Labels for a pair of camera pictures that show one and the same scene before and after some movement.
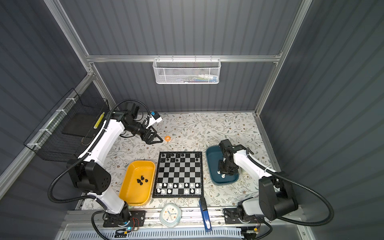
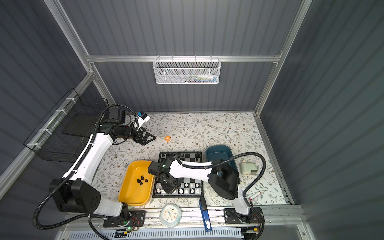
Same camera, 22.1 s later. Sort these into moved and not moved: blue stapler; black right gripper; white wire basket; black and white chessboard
Moved: black right gripper
Not moved: blue stapler; black and white chessboard; white wire basket
